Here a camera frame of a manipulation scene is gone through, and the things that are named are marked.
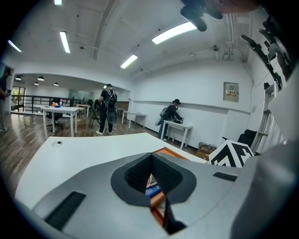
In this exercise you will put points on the white metal rack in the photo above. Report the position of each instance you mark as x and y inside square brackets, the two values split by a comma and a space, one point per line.
[268, 112]

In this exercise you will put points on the small orange object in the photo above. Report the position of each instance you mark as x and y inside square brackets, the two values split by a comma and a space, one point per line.
[56, 106]

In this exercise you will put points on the black head camera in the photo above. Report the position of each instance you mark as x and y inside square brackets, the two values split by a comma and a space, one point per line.
[198, 18]

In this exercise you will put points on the long ceiling light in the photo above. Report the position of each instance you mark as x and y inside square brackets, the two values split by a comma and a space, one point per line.
[14, 45]
[174, 33]
[58, 2]
[128, 61]
[65, 42]

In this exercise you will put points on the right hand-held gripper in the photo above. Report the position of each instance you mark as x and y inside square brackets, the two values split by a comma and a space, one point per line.
[233, 154]

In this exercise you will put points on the orange storage box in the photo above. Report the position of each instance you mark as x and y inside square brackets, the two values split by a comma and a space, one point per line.
[168, 152]

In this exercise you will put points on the beige bin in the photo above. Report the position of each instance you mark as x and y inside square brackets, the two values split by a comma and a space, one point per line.
[27, 120]

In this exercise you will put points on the black office chair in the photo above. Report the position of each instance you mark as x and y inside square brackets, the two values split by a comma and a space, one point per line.
[56, 116]
[247, 137]

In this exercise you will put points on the black harness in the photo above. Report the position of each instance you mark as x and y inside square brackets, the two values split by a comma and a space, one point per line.
[261, 51]

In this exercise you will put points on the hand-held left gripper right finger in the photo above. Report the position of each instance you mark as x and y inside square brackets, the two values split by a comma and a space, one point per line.
[205, 193]

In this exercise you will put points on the black box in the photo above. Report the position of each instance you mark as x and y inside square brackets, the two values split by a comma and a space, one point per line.
[178, 121]

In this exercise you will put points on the blue packet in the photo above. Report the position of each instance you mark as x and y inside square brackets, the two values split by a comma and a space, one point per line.
[153, 191]

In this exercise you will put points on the person's head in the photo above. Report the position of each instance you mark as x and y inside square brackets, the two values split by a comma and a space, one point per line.
[236, 5]

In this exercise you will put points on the black railing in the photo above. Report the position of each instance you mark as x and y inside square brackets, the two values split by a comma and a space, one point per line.
[35, 96]

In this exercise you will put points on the white desk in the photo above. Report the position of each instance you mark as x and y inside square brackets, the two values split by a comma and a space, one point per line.
[135, 114]
[65, 109]
[83, 105]
[180, 126]

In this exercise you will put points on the cardboard box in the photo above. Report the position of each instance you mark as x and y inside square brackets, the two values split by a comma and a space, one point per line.
[203, 151]

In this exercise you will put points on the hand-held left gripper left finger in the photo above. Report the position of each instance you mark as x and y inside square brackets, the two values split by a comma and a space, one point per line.
[93, 186]

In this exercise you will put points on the black folding chair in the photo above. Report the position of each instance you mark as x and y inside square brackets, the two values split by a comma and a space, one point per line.
[94, 116]

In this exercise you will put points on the grey electrical panel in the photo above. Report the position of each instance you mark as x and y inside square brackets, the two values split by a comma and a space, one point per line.
[231, 92]

